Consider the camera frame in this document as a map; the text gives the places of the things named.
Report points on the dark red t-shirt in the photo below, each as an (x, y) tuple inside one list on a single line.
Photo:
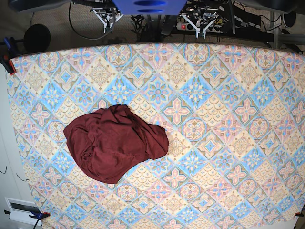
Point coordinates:
[(109, 142)]

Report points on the patterned tile tablecloth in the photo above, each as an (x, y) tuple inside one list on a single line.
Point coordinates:
[(235, 120)]

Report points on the blue orange clamp lower left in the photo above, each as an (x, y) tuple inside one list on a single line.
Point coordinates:
[(39, 215)]

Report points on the blue orange clamp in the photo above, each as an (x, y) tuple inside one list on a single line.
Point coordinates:
[(39, 215), (5, 60)]

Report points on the blue orange clamp upper left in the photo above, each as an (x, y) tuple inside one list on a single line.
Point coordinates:
[(5, 60)]

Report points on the orange clamp lower right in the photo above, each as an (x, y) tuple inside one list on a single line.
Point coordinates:
[(299, 214)]

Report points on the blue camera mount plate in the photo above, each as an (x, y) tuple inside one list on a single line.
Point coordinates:
[(150, 7)]

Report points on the white wall outlet box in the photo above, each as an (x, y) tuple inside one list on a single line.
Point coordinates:
[(20, 210)]

